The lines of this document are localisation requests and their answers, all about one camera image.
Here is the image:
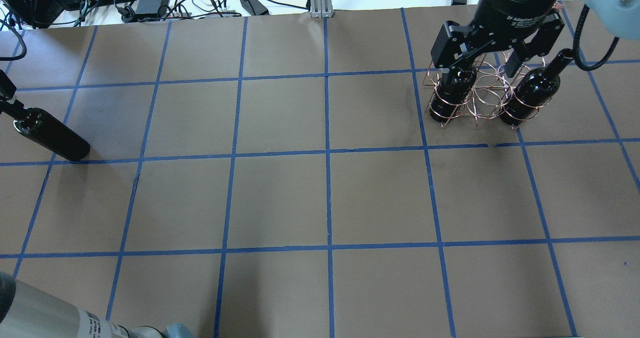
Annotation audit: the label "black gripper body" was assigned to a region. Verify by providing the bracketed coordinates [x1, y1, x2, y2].
[430, 0, 565, 69]

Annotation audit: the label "dark wine bottle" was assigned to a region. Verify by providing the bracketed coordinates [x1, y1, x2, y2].
[0, 99, 90, 161]
[499, 48, 575, 128]

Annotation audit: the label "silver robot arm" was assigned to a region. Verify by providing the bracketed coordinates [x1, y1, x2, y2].
[430, 0, 639, 78]
[0, 72, 193, 338]

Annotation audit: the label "dark wine bottle in basket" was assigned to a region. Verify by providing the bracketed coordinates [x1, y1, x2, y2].
[499, 48, 575, 128]

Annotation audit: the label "copper wire wine basket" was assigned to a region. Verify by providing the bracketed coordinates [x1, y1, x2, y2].
[422, 1, 566, 129]

